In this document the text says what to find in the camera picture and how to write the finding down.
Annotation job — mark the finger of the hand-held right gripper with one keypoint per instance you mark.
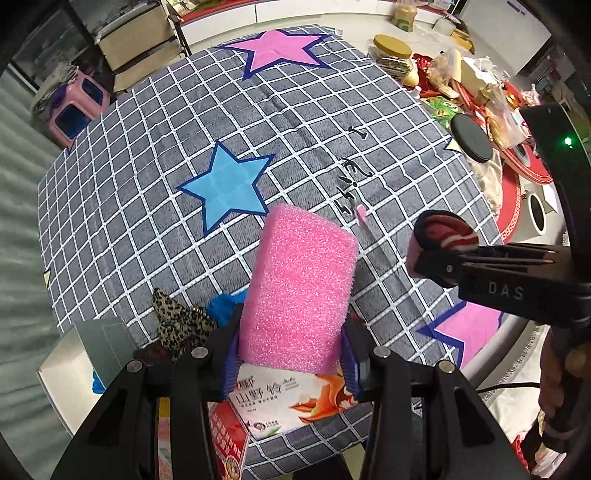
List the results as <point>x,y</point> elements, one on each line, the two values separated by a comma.
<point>517,253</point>
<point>443,268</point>

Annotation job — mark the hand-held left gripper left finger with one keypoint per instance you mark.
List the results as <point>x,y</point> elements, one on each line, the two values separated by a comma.
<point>232,364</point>

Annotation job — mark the pink sponge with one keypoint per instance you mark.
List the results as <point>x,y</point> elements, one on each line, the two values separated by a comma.
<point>300,286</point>

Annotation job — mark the person's right hand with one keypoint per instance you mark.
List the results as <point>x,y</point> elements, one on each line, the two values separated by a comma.
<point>554,383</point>

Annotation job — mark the blue fluffy cloth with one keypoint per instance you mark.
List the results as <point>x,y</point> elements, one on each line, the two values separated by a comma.
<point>224,307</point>

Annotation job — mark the green pleated curtain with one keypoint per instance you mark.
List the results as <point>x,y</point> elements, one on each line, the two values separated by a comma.
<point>18,230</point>

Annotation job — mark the pink plastic stool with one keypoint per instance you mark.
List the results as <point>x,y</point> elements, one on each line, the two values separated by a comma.
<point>78,92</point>

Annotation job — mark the pile of snack packets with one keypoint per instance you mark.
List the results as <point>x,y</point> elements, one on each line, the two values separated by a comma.
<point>466,74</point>

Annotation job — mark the black framed chair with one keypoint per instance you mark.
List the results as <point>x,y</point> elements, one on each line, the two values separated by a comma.
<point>138,46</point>

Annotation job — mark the pink black striped sock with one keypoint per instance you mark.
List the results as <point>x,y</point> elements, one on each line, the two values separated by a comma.
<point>438,233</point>

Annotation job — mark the leopard print cloth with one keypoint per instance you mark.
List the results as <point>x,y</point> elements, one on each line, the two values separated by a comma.
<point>180,321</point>

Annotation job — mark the grey storage box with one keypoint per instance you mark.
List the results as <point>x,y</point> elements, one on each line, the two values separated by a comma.
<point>64,369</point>

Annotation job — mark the floral tissue pack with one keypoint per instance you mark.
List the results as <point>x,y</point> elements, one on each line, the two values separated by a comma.
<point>295,401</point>

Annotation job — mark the red patterned carton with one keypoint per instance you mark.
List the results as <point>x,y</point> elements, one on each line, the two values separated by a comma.
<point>228,438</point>

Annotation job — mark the yellow-lid jar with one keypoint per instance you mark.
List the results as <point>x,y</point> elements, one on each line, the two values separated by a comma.
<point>392,46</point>

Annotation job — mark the black round disc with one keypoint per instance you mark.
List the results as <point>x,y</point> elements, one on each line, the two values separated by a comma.
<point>471,138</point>

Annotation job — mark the red round tray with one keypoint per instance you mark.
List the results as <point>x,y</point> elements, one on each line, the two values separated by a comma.
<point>512,203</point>

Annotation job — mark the grey checked star blanket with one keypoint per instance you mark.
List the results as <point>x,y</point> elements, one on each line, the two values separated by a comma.
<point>138,184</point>

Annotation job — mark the small pink tag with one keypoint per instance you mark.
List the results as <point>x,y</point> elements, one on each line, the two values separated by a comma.
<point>360,214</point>

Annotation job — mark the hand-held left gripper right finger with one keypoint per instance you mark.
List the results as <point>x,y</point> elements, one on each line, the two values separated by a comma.
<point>352,364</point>

